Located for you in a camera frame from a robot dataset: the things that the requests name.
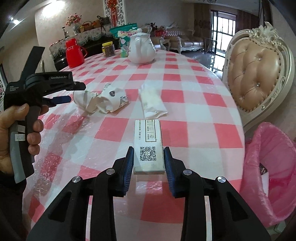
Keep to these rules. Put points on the white QR code box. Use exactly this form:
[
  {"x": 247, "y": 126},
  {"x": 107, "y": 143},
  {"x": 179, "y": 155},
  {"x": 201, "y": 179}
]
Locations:
[{"x": 148, "y": 148}]

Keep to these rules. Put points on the flower vase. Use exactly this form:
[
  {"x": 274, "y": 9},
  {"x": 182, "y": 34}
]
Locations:
[{"x": 73, "y": 21}]

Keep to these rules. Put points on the green snack bag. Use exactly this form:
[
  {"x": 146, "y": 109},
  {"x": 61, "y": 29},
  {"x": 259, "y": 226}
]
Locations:
[{"x": 123, "y": 33}]

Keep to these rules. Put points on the red thermos jug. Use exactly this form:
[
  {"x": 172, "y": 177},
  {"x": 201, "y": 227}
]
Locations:
[{"x": 75, "y": 54}]

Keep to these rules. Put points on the printed crushed paper cup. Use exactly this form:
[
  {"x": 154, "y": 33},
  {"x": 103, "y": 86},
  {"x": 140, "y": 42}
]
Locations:
[{"x": 111, "y": 99}]

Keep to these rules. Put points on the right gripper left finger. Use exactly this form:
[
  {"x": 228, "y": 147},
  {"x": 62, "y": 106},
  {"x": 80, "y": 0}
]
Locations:
[{"x": 65, "y": 218}]

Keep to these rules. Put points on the cream leather sofa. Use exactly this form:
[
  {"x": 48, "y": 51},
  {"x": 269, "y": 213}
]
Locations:
[{"x": 183, "y": 40}]

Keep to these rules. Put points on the cream tufted ornate chair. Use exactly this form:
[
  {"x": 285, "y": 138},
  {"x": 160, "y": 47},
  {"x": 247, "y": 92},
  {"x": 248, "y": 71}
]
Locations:
[{"x": 258, "y": 71}]

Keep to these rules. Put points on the red chinese knot ornament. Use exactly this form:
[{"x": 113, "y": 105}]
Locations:
[{"x": 112, "y": 4}]

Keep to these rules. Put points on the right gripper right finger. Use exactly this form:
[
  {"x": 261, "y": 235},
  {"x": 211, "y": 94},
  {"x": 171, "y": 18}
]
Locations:
[{"x": 231, "y": 216}]

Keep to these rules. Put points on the white ceramic teapot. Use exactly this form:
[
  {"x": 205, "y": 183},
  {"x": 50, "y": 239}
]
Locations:
[{"x": 141, "y": 49}]

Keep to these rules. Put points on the red checkered tablecloth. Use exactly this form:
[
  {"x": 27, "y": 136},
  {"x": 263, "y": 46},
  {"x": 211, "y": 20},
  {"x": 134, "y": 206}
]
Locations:
[{"x": 202, "y": 126}]

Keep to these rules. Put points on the yellow lid snack jar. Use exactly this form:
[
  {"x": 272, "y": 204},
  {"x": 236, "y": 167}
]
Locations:
[{"x": 108, "y": 49}]

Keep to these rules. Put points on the white plastic wrapper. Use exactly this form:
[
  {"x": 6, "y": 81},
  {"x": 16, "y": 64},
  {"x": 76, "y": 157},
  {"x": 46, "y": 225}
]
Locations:
[{"x": 152, "y": 104}]

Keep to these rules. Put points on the black cardboard box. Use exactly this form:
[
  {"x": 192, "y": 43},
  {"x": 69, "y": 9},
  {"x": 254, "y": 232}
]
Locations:
[{"x": 262, "y": 169}]

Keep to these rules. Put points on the crushed white paper cup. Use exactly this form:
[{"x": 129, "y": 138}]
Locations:
[{"x": 86, "y": 100}]

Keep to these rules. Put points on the left hand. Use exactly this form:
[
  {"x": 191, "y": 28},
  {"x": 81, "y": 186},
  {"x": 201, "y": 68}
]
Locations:
[{"x": 8, "y": 117}]

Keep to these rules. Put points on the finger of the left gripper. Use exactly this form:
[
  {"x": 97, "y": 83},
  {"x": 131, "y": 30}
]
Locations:
[
  {"x": 52, "y": 102},
  {"x": 73, "y": 86}
]

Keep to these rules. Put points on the pink lined trash bin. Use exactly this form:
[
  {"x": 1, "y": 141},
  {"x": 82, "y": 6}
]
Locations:
[{"x": 271, "y": 196}]

